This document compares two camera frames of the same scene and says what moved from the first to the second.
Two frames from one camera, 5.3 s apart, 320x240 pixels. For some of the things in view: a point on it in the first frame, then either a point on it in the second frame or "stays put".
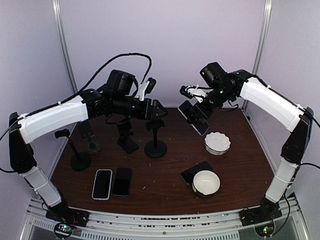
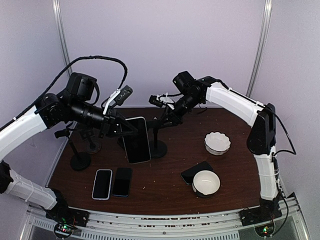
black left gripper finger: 160,109 -> 125,128
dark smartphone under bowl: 188,175 stays put
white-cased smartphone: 102,185 stays put
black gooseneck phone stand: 81,161 stays put
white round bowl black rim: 206,183 stays put
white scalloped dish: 217,143 stays put
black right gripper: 196,111 -> 172,116
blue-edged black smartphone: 122,182 stays put
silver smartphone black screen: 194,117 -> 137,144
